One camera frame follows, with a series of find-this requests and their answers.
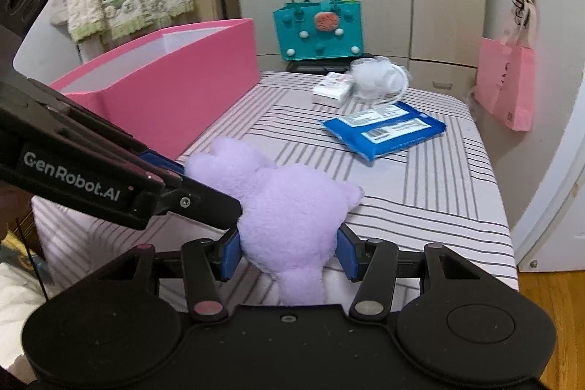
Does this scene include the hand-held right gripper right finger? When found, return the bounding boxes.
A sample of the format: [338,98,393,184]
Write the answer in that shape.
[336,224,494,321]

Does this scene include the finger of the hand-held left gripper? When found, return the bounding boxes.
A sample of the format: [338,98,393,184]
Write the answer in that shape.
[132,170,243,232]
[27,79,188,181]

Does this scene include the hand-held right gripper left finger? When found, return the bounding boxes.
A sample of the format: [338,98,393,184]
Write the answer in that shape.
[98,229,241,323]

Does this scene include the pink storage box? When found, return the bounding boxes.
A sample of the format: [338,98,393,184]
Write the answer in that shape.
[49,18,260,160]

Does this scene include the purple plush toy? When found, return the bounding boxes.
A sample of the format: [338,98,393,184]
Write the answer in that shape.
[185,136,365,306]

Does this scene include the blue wet wipes pack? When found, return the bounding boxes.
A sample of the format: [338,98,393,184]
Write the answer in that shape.
[320,101,446,162]

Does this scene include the white wet wipes pack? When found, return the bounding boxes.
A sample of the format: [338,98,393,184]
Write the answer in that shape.
[313,72,357,102]

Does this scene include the white mesh bath pouf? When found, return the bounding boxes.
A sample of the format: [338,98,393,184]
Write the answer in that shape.
[350,56,410,101]

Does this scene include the striped table cover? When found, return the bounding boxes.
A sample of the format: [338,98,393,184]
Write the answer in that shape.
[32,70,521,308]

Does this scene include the white quilted cloth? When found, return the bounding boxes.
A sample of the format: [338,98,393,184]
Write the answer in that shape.
[0,260,51,372]

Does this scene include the teal felt tote bag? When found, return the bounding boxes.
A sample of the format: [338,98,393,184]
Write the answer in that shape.
[273,0,365,62]

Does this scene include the pink shopping bag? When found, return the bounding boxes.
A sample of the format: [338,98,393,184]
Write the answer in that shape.
[474,22,536,132]

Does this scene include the white door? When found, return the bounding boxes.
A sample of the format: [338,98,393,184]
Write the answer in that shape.
[509,0,585,272]

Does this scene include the black hair ties on hook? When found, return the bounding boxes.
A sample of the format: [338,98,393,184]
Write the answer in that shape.
[512,0,537,27]

